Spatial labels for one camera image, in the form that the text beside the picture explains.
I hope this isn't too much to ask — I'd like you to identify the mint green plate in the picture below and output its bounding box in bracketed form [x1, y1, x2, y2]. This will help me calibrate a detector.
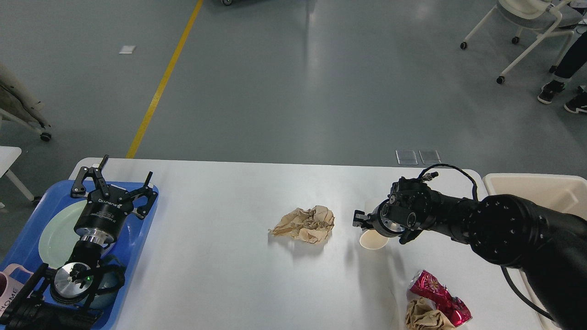
[38, 200, 116, 269]

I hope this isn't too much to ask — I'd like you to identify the white rolling chair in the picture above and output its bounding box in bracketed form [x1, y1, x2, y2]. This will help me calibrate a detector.
[460, 0, 584, 84]

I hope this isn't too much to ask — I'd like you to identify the beige chair at left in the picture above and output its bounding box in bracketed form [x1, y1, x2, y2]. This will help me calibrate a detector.
[0, 63, 52, 142]

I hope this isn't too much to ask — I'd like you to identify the person with black sneakers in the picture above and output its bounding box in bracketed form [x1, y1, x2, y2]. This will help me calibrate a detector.
[537, 32, 587, 114]

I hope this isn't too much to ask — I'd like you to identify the white paper cup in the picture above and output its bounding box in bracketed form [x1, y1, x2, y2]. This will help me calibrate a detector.
[359, 198, 389, 250]

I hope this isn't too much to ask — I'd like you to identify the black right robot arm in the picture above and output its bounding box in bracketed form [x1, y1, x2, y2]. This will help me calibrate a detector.
[353, 164, 587, 330]

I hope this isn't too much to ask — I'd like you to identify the white side table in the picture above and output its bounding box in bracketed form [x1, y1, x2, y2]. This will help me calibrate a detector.
[0, 146, 35, 203]

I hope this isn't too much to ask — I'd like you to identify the pink home mug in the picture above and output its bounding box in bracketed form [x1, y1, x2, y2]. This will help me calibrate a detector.
[0, 264, 33, 316]

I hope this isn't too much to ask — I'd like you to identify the blue plastic tray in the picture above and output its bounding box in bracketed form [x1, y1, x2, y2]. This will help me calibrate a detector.
[1, 180, 156, 330]

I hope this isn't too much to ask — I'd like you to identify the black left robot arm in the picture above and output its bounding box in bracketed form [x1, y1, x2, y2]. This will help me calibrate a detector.
[1, 156, 159, 330]

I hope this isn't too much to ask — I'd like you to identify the crumpled brown paper ball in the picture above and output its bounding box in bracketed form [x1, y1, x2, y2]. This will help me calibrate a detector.
[405, 297, 456, 330]

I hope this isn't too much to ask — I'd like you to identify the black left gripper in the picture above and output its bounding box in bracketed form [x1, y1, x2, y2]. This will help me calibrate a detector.
[70, 156, 159, 242]

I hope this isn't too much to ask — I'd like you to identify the crumpled brown paper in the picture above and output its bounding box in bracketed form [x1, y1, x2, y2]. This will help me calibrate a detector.
[269, 205, 335, 244]

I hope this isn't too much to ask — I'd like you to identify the beige plastic bin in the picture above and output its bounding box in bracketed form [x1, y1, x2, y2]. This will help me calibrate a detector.
[483, 172, 587, 330]

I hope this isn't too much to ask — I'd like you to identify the teal home mug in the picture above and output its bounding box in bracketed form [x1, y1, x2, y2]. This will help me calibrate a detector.
[90, 254, 126, 310]

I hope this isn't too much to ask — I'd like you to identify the red foil wrapper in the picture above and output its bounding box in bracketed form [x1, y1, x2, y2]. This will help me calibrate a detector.
[408, 269, 472, 328]

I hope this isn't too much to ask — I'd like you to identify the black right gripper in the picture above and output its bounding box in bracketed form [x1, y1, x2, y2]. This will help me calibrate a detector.
[352, 201, 420, 245]

